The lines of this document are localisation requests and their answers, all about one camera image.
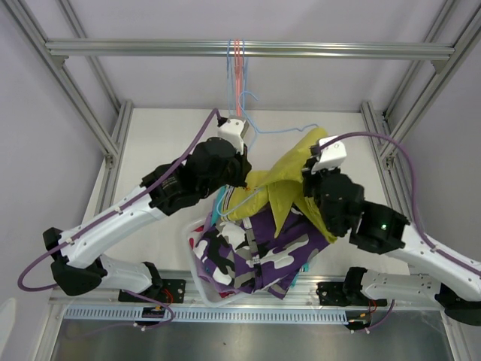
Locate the white plastic basket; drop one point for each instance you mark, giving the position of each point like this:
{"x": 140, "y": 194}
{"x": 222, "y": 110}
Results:
{"x": 195, "y": 270}

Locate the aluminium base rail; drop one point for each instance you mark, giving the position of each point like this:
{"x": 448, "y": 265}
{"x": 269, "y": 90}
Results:
{"x": 350, "y": 291}

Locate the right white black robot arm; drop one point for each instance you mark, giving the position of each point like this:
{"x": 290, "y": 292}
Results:
{"x": 446, "y": 278}

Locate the right aluminium frame posts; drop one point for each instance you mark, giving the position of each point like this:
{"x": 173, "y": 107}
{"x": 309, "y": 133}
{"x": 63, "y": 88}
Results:
{"x": 435, "y": 114}

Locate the left aluminium frame posts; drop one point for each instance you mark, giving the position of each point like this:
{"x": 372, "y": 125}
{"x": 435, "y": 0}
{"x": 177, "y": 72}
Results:
{"x": 113, "y": 143}

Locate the purple grey camouflage trousers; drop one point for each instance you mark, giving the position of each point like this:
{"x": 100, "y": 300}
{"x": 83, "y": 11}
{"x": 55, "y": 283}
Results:
{"x": 255, "y": 252}

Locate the aluminium frame posts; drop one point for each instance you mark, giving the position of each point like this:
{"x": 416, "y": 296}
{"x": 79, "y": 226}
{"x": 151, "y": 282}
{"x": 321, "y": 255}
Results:
{"x": 435, "y": 114}
{"x": 113, "y": 143}

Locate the aluminium hanging rail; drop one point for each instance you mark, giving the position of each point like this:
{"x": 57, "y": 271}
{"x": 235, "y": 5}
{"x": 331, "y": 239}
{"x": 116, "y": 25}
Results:
{"x": 263, "y": 49}

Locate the light blue wire hanger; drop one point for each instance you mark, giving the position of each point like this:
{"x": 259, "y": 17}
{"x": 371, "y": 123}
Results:
{"x": 229, "y": 79}

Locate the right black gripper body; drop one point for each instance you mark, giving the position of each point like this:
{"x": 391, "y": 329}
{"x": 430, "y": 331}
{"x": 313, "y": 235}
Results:
{"x": 313, "y": 182}

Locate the white slotted cable duct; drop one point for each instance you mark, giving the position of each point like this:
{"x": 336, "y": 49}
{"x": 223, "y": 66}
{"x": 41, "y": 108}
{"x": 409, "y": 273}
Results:
{"x": 207, "y": 315}

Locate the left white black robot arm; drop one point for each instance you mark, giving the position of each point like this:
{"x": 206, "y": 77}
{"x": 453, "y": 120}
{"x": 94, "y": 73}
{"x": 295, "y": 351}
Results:
{"x": 80, "y": 264}

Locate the pink wire hanger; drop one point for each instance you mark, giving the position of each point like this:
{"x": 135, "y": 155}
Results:
{"x": 237, "y": 72}

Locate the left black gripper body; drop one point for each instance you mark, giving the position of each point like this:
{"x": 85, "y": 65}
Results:
{"x": 234, "y": 172}

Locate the olive yellow trousers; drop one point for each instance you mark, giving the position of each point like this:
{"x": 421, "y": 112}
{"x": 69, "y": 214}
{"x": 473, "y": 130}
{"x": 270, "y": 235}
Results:
{"x": 280, "y": 188}

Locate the teal trousers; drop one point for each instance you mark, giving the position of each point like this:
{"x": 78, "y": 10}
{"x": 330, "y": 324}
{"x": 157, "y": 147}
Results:
{"x": 304, "y": 269}

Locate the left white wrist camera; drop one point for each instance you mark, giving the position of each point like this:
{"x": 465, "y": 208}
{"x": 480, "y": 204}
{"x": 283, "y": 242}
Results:
{"x": 233, "y": 130}

